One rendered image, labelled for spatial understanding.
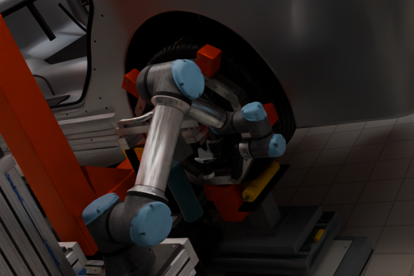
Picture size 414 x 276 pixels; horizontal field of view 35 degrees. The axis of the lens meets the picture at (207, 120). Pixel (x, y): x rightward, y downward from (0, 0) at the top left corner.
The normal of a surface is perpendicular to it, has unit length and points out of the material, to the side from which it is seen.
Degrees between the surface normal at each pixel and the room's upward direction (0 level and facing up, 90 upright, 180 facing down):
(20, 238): 90
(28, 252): 90
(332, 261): 0
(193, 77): 86
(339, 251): 0
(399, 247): 0
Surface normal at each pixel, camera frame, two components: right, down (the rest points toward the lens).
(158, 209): 0.71, 0.05
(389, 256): -0.38, -0.86
